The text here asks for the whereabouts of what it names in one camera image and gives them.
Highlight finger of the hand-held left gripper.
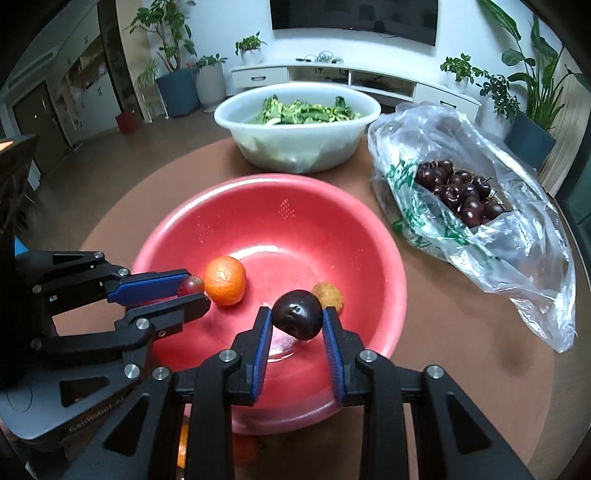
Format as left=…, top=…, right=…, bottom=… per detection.
left=14, top=250, right=191, bottom=324
left=30, top=293, right=212, bottom=411

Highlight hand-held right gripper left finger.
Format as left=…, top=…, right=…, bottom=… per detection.
left=60, top=305, right=274, bottom=480

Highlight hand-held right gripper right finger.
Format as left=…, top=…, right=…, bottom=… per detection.
left=322, top=308, right=536, bottom=480

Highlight dark red cherry tomato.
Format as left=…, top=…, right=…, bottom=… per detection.
left=178, top=275, right=205, bottom=297

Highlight dark purple plum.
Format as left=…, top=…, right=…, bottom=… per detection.
left=271, top=290, right=323, bottom=341

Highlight orange tangerine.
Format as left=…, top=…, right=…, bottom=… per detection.
left=177, top=422, right=190, bottom=469
left=204, top=257, right=247, bottom=306

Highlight red plastic colander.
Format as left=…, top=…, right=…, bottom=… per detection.
left=131, top=173, right=408, bottom=435

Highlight brown kiwi fruit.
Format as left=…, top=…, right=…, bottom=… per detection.
left=311, top=282, right=345, bottom=315

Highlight tall plant in blue pot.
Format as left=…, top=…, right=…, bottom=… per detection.
left=126, top=0, right=200, bottom=117

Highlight clear plastic bag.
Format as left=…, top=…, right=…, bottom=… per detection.
left=367, top=104, right=578, bottom=354

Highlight brown door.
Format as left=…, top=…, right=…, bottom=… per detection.
left=11, top=83, right=65, bottom=176

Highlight thin-leaf plant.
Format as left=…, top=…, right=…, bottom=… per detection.
left=135, top=58, right=162, bottom=123

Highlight pile of dark cherries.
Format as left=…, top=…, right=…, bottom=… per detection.
left=414, top=159, right=509, bottom=229

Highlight white plastic basin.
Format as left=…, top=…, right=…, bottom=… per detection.
left=213, top=83, right=382, bottom=174

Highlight plant in tall white pot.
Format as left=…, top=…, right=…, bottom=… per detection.
left=194, top=54, right=228, bottom=112

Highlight white glass-door cabinet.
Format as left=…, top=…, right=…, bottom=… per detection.
left=46, top=14, right=125, bottom=139

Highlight green leafy vegetables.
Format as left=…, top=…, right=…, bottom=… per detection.
left=255, top=95, right=363, bottom=126

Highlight small plant in white pot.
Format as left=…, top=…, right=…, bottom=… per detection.
left=440, top=53, right=483, bottom=94
left=235, top=32, right=267, bottom=66

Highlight white television cabinet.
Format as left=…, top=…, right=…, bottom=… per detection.
left=231, top=60, right=483, bottom=123

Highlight large-leaf plant in blue pot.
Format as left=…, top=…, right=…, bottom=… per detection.
left=478, top=0, right=583, bottom=169

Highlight bushy green plant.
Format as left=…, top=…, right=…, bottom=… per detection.
left=480, top=74, right=520, bottom=132

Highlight beige curtain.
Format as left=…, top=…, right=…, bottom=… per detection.
left=538, top=46, right=587, bottom=195

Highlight cables on cabinet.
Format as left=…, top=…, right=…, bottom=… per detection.
left=295, top=52, right=345, bottom=64

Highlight black wall television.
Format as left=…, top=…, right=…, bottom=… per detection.
left=270, top=0, right=438, bottom=47

